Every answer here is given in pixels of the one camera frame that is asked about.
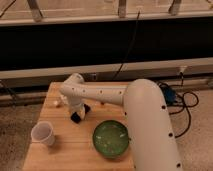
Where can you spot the black eraser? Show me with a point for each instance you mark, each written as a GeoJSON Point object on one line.
{"type": "Point", "coordinates": [80, 114]}

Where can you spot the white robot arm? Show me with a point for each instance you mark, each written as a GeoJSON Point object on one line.
{"type": "Point", "coordinates": [151, 134]}

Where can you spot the white ceramic cup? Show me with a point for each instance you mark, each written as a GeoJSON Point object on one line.
{"type": "Point", "coordinates": [43, 133]}

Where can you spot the green bowl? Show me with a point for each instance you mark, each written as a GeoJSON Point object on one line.
{"type": "Point", "coordinates": [110, 139]}

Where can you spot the wooden cutting board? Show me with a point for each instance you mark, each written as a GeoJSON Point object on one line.
{"type": "Point", "coordinates": [73, 149]}

